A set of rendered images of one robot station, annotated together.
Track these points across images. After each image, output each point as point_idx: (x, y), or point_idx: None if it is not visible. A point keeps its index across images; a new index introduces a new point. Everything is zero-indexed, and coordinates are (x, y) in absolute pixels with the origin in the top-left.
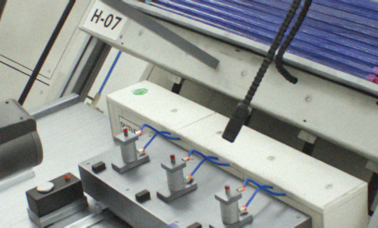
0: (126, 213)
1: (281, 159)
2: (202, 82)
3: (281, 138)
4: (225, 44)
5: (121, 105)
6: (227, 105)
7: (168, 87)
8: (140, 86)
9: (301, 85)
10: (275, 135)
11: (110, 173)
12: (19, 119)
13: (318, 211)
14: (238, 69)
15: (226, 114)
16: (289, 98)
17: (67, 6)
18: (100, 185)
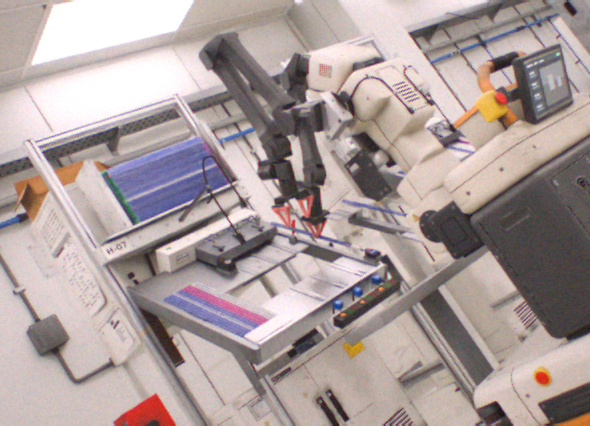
0: (240, 250)
1: (229, 219)
2: (181, 228)
3: None
4: (176, 213)
5: (177, 251)
6: (152, 253)
7: (122, 271)
8: (163, 249)
9: (210, 202)
10: None
11: (225, 248)
12: (300, 180)
13: (256, 214)
14: (189, 214)
15: (156, 255)
16: (211, 207)
17: (212, 194)
18: (228, 252)
